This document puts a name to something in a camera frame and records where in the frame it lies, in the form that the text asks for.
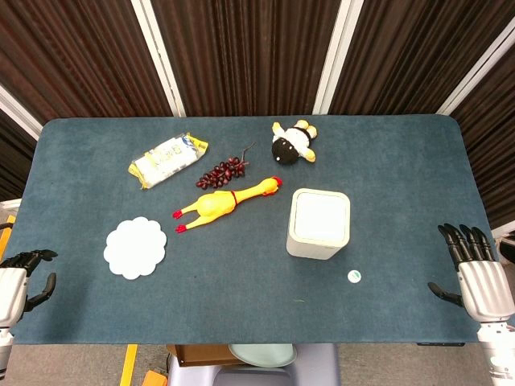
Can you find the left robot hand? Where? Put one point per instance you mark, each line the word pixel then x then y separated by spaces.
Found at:
pixel 12 289

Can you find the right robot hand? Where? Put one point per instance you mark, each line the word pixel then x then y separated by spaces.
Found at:
pixel 484 287

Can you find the small white round cap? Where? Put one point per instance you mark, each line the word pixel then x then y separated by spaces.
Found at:
pixel 354 276

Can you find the white square container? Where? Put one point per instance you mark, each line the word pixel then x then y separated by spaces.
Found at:
pixel 311 247

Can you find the white plastic bin lid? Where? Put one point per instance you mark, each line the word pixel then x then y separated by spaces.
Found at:
pixel 320 215

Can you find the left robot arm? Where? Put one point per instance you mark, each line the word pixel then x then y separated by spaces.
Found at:
pixel 4 350

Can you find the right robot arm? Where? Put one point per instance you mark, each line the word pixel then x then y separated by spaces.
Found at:
pixel 499 354

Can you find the black desk control panel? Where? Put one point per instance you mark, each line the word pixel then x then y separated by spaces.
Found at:
pixel 440 344

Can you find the brown pleated partition panel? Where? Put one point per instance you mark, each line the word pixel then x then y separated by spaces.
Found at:
pixel 12 161
pixel 491 140
pixel 414 48
pixel 80 52
pixel 245 52

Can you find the white scalloped round mat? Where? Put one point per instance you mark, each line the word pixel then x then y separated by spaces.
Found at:
pixel 134 248

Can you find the yellow floor tape strip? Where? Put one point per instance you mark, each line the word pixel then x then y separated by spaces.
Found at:
pixel 128 366

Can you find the orange box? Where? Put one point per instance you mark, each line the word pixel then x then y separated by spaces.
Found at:
pixel 155 379

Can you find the grey plastic stool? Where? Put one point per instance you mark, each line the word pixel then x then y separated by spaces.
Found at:
pixel 314 368

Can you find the brown cardboard box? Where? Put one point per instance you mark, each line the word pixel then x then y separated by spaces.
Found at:
pixel 201 354

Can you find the plastic pack of white rolls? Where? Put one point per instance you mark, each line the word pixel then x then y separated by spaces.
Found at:
pixel 167 161

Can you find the yellow rubber chicken toy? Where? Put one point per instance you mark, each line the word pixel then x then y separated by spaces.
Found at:
pixel 213 205

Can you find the blue table cloth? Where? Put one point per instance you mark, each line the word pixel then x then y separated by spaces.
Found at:
pixel 241 297

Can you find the pale green plate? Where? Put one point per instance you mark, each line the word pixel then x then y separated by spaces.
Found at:
pixel 263 354

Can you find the dark red grape bunch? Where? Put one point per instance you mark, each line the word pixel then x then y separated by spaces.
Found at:
pixel 223 173

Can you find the black and white plush cow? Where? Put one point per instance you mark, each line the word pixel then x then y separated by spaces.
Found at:
pixel 291 142

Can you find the white partition post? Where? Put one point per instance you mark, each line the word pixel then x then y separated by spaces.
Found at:
pixel 16 110
pixel 161 52
pixel 336 52
pixel 479 68

